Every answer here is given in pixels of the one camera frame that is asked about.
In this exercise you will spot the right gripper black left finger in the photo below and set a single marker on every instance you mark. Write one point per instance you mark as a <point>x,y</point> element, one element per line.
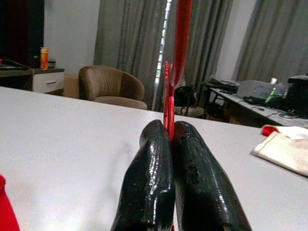
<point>149,180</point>

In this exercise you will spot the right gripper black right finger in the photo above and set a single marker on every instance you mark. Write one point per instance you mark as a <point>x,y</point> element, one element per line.
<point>204,180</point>

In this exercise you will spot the red sports jersey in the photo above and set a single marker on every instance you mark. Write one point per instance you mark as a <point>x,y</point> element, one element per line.
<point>6,204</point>

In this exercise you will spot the red velvet hanger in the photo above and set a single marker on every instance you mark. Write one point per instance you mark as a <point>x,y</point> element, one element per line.
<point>183,36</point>

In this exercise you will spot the brown round stool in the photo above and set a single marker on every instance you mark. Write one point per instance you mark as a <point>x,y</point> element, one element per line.
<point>190,111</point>

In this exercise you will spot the crumpled red garment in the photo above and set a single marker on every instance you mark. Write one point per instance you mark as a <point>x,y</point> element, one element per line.
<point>268,130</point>

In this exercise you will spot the grey cluttered desk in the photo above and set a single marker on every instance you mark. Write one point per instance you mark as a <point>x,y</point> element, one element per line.
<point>252,110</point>

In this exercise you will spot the cream white cloth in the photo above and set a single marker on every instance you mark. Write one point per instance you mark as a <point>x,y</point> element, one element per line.
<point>284,149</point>

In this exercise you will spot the black backpack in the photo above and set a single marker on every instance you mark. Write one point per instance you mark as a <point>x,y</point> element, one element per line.
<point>185,95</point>

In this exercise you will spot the grey device stack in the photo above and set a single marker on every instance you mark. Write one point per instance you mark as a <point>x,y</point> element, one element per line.
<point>222,83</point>

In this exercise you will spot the brown armchair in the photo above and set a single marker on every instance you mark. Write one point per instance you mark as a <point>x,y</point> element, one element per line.
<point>113,81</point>

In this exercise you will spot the green pen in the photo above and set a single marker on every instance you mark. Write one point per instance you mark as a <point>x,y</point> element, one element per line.
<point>269,96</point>

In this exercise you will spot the black box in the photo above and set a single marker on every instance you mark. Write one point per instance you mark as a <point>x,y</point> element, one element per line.
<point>298,93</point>

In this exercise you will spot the grey curtain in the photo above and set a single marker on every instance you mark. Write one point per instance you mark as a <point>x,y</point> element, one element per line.
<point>276,36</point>
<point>134,48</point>

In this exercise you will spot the white drawer cabinet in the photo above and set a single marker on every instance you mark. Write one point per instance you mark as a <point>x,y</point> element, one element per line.
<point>45,81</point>

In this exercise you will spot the orange can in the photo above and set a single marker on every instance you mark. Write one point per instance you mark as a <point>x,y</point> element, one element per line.
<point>44,59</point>

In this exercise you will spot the dark wooden cabinet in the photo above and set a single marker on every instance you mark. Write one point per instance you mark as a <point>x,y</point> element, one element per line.
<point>19,29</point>

